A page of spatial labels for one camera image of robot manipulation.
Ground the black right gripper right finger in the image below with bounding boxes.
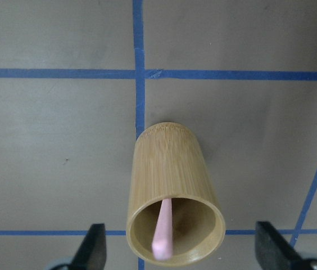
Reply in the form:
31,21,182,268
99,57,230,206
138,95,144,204
255,221,307,270

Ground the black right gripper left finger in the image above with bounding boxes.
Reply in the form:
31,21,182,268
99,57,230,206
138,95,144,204
69,223,107,270

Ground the bamboo cylinder holder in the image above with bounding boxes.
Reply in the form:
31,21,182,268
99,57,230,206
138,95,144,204
126,122,226,267

